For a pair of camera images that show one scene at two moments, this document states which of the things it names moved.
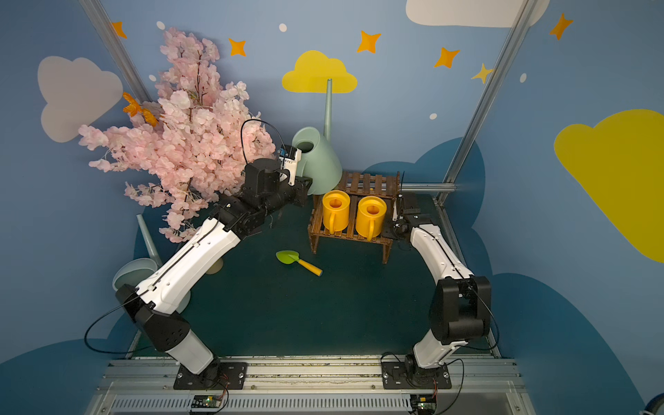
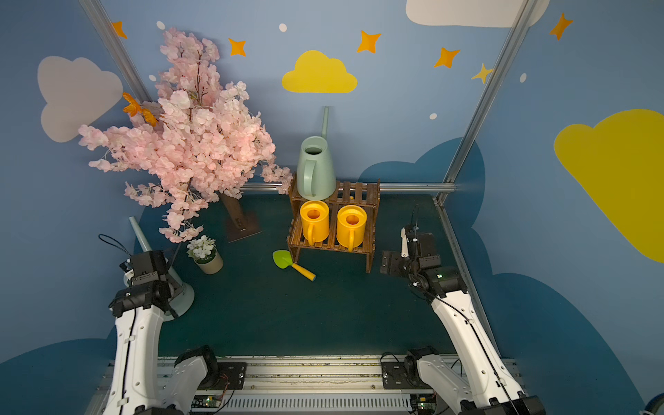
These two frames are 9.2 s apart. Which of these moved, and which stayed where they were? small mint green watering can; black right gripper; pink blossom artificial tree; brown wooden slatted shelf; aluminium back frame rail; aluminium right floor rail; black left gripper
Moved: black right gripper; small mint green watering can; black left gripper; brown wooden slatted shelf
Stayed: aluminium right floor rail; pink blossom artificial tree; aluminium back frame rail
